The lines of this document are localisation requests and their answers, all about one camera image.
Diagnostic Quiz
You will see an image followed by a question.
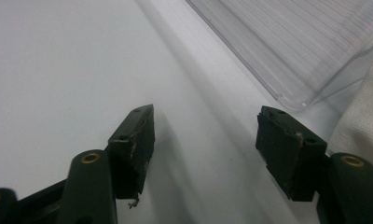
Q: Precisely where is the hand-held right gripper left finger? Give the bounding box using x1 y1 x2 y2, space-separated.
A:
107 104 156 201

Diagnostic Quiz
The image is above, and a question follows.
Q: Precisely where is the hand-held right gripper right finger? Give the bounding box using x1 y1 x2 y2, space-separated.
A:
255 105 328 203

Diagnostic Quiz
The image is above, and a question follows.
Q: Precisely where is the white cloth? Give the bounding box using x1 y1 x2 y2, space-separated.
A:
325 53 373 178

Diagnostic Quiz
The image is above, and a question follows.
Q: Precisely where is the clear plastic tray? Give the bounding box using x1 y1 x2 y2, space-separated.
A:
185 0 373 111

